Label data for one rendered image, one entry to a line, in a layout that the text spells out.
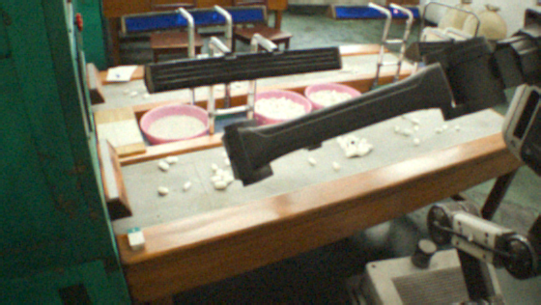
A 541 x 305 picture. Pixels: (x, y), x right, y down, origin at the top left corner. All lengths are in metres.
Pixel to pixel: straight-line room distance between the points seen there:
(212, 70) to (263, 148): 0.55
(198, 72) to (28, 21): 0.56
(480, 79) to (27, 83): 0.66
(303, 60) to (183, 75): 0.38
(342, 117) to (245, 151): 0.15
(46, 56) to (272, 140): 0.36
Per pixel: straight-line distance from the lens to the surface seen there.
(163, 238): 0.99
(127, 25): 1.56
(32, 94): 0.65
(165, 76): 1.04
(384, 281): 1.35
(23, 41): 0.63
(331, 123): 0.54
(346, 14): 1.95
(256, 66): 1.12
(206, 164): 1.26
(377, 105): 0.54
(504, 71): 0.58
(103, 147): 1.18
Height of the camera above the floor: 1.48
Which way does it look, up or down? 34 degrees down
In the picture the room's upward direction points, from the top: 5 degrees clockwise
